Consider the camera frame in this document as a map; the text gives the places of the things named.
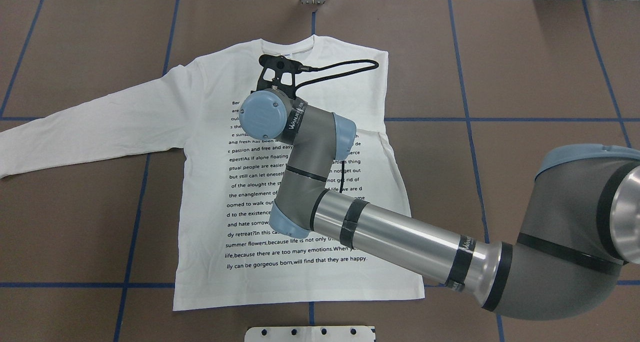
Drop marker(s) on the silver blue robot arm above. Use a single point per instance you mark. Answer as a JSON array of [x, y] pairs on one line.
[[581, 225]]

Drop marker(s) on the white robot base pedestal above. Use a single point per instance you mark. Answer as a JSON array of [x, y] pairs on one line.
[[312, 333]]

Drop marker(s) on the white printed long-sleeve shirt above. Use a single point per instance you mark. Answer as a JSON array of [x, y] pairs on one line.
[[228, 254]]

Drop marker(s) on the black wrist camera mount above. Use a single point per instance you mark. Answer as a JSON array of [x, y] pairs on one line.
[[273, 69]]

